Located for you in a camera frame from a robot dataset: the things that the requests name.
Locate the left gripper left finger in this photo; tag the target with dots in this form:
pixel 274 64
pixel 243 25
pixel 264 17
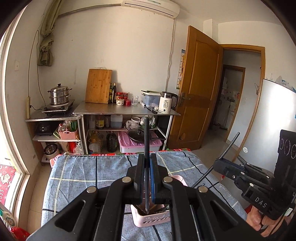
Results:
pixel 136 187

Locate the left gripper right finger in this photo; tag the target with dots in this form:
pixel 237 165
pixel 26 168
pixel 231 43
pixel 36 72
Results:
pixel 160 191

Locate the black chopstick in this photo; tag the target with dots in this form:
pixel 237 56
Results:
pixel 219 158
pixel 146 163

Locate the black kitchen knife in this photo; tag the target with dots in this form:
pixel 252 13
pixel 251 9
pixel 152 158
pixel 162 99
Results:
pixel 149 109

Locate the steel kitchen table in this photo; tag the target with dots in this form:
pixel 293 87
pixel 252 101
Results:
pixel 96 117

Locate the right hand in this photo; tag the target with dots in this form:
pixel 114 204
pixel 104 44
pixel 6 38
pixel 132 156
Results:
pixel 264 225

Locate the pink utensil caddy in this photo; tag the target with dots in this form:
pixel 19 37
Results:
pixel 158 213

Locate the black frying pan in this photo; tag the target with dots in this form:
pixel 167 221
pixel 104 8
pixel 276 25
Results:
pixel 138 136

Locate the cooking oil bottle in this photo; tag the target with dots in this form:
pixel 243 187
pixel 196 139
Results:
pixel 95 142

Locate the white jerrycan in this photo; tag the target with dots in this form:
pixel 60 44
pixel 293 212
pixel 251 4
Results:
pixel 116 120

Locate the blue plaid tablecloth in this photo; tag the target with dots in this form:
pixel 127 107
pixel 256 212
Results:
pixel 71 175

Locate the white electric kettle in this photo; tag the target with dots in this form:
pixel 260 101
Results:
pixel 167 101

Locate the glass cup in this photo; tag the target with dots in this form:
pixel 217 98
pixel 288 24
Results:
pixel 135 100

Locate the pink basket on shelf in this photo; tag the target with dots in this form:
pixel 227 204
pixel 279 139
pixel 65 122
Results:
pixel 68 135

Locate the clear plastic container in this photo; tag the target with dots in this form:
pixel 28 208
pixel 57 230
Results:
pixel 150 98

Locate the dark sauce bottle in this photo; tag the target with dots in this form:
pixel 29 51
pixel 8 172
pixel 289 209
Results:
pixel 113 97

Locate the red lidded jar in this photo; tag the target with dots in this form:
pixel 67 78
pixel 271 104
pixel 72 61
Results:
pixel 120 99

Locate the white refrigerator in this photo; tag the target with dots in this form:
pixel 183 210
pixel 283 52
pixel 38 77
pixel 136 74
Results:
pixel 275 112

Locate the induction cooktop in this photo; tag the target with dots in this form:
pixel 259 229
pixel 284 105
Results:
pixel 49 109

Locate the bamboo cutting board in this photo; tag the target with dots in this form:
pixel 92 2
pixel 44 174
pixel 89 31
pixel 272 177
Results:
pixel 98 85

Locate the stainless steel steamer pot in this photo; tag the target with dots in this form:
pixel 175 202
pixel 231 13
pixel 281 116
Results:
pixel 59 94

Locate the wooden door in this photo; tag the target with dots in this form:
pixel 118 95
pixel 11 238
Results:
pixel 198 92

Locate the hanging olive curtain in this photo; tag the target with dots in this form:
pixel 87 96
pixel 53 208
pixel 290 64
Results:
pixel 47 28

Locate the white air conditioner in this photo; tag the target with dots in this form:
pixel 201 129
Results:
pixel 164 8

